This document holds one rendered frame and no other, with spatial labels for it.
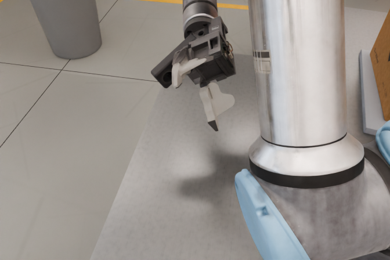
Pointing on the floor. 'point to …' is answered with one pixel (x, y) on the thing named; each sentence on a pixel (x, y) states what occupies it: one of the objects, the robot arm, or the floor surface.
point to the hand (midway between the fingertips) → (195, 114)
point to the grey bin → (65, 8)
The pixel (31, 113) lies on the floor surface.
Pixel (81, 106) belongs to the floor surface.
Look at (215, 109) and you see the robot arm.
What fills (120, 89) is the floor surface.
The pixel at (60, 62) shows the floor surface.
